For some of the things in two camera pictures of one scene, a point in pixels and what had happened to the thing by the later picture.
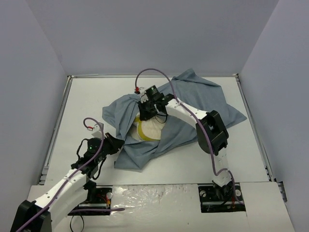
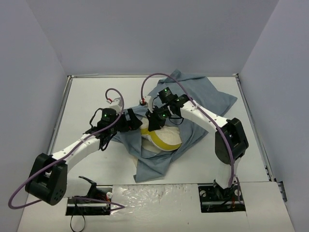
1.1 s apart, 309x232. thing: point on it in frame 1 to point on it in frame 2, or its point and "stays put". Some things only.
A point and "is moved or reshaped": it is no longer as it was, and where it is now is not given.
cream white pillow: (150, 129) is moved or reshaped
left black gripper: (113, 144) to (129, 120)
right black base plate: (214, 198) stays put
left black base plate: (97, 198) stays put
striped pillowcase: (191, 88) is moved or reshaped
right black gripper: (147, 111) to (154, 117)
